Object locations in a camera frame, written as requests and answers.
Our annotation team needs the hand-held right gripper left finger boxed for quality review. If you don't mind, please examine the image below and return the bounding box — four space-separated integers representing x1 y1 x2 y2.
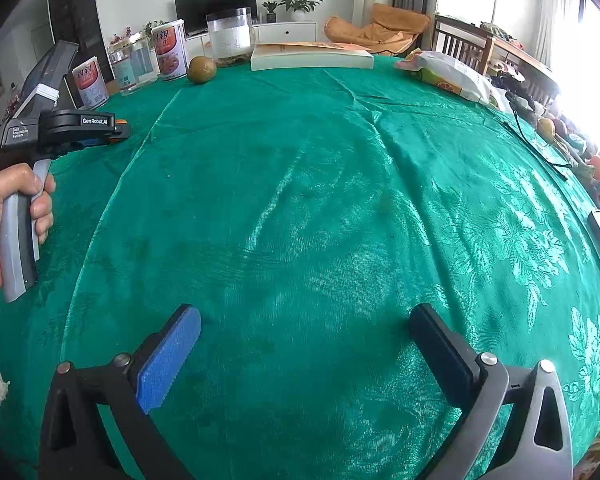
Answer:
38 303 202 480

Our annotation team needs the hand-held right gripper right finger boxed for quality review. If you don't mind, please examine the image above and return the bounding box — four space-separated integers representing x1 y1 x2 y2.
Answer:
408 303 574 480

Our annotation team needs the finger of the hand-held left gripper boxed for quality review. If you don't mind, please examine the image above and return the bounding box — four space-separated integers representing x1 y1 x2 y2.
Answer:
52 124 132 157

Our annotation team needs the small white red can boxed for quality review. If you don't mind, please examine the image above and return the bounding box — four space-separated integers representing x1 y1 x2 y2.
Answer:
71 56 108 110

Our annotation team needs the glass jar with blue label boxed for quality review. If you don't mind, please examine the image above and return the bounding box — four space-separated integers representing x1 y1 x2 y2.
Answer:
107 32 159 97

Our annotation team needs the tall red label can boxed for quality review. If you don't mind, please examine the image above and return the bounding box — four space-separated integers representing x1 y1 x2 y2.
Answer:
151 19 189 82

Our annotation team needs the brown round fruit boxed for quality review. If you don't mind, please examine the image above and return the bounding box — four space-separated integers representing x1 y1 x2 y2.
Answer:
187 55 217 84

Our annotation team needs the dark tall cabinet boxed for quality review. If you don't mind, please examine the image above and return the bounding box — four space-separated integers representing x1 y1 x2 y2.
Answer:
47 0 113 86

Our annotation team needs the black flat television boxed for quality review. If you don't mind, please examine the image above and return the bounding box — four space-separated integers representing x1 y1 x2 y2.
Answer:
174 0 257 37

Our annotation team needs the clear plastic jar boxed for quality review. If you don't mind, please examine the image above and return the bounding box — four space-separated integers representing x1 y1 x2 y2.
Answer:
206 7 253 68

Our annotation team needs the green patterned tablecloth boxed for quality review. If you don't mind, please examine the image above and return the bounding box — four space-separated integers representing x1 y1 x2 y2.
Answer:
0 52 600 480

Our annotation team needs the white television cabinet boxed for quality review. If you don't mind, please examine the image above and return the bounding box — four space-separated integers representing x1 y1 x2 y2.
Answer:
185 21 317 46

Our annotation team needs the flat white book box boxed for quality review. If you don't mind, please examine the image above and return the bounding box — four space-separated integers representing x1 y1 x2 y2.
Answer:
250 42 374 71

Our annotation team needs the large leafy potted plant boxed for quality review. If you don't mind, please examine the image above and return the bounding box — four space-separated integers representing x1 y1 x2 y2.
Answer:
277 0 323 22

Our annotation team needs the black bag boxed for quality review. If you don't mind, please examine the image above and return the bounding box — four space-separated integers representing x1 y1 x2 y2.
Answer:
495 72 538 111

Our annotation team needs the fruit print snack bag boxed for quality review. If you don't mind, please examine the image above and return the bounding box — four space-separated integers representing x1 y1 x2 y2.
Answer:
395 51 506 106

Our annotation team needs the orange lounge chair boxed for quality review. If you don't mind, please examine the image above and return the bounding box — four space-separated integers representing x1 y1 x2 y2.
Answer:
324 3 431 56

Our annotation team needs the white sheer curtain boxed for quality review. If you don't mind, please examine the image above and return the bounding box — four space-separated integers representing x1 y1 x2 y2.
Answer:
535 0 581 66

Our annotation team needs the black cable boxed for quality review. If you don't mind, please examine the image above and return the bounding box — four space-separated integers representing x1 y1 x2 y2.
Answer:
500 105 568 183

